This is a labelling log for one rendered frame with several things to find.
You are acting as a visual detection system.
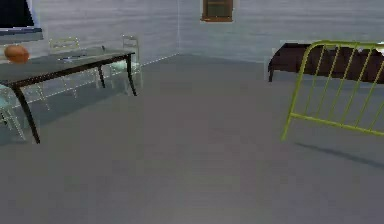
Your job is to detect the dark grey table black legs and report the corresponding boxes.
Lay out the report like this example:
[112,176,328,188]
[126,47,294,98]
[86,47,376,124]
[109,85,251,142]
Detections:
[0,49,138,145]

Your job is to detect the pale transparent chair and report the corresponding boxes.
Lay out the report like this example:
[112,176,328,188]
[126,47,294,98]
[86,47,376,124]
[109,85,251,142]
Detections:
[109,34,144,95]
[0,83,51,142]
[48,36,101,98]

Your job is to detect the dark flat electronic device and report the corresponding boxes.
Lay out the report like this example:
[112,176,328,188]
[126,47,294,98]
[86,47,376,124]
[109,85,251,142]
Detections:
[57,54,88,63]

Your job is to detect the brown framed wall picture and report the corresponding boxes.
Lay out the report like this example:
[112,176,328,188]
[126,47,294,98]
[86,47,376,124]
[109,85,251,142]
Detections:
[200,0,234,23]

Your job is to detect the orange ball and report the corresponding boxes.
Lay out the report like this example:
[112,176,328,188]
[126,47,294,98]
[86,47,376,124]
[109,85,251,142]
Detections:
[3,44,31,64]

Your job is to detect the dark window with pale sill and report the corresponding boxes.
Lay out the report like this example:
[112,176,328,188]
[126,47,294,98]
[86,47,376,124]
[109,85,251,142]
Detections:
[0,0,44,42]

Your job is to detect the yellow-green metal frame bed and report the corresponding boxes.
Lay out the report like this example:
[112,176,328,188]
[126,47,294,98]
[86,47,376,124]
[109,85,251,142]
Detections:
[268,39,384,142]

